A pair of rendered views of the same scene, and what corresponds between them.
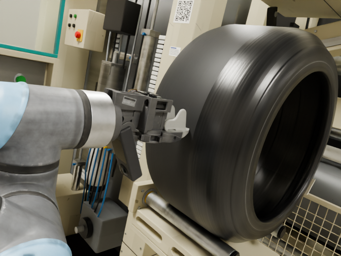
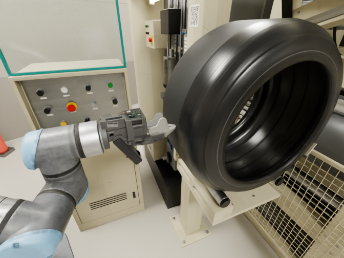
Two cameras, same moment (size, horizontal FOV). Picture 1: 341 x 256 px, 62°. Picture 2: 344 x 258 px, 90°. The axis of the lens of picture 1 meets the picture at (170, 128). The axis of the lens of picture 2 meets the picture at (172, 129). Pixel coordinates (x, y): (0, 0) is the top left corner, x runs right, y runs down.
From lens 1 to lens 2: 0.32 m
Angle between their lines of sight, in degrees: 29
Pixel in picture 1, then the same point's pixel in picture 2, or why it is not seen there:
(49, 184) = (71, 179)
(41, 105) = (46, 145)
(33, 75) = (116, 80)
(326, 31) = not seen: outside the picture
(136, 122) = (125, 133)
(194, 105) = (177, 109)
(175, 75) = (171, 83)
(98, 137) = (91, 153)
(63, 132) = (65, 155)
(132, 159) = (129, 154)
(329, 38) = not seen: outside the picture
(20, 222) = (22, 220)
